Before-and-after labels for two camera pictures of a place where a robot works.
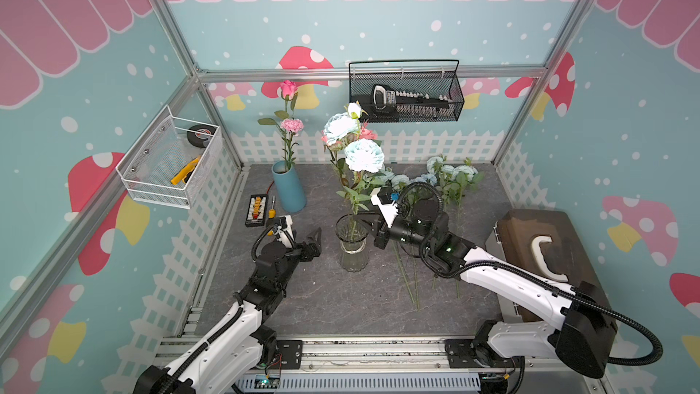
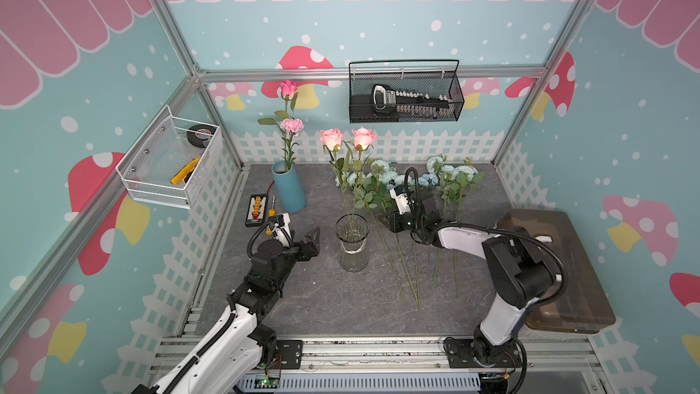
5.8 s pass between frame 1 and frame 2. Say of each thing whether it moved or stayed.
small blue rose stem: moved
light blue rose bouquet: moved
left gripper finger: stayed
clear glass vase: stayed
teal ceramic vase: stayed
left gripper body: stayed
